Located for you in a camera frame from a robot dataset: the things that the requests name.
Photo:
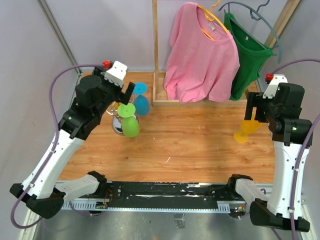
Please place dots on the orange clothes hanger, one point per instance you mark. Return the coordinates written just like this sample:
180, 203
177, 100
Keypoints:
212, 17

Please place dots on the grey-blue clothes hanger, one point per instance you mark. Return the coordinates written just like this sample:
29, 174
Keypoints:
255, 15

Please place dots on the green t-shirt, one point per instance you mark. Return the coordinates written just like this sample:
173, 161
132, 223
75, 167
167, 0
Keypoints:
252, 55

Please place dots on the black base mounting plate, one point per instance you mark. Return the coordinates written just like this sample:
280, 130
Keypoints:
165, 196

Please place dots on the aluminium frame post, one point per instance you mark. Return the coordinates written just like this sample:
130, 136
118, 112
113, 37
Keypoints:
56, 30

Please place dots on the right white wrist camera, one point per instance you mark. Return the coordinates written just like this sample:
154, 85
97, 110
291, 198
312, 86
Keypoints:
273, 81

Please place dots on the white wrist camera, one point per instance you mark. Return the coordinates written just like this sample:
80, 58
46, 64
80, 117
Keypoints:
273, 81
116, 73

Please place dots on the blue wine glass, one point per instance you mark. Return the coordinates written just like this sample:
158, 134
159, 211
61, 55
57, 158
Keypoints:
141, 103

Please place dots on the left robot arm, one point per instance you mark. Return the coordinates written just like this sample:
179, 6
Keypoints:
93, 95

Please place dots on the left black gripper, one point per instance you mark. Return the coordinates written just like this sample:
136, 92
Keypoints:
124, 97

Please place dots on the orange wine glass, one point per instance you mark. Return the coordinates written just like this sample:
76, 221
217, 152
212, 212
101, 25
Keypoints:
115, 106
247, 127

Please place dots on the green wine glass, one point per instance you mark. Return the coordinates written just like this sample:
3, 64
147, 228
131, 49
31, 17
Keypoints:
130, 125

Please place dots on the chrome wine glass rack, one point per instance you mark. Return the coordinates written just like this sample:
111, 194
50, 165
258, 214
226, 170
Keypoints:
116, 122

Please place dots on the pink t-shirt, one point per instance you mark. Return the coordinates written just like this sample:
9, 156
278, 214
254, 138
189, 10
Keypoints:
204, 59

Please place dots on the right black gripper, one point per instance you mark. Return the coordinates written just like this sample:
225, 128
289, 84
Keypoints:
256, 99

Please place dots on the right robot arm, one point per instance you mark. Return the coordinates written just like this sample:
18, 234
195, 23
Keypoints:
292, 138

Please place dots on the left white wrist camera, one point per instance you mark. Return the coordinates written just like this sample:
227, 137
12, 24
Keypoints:
116, 73

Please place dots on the wooden clothes rack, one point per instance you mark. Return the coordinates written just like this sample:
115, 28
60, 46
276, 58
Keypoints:
159, 95

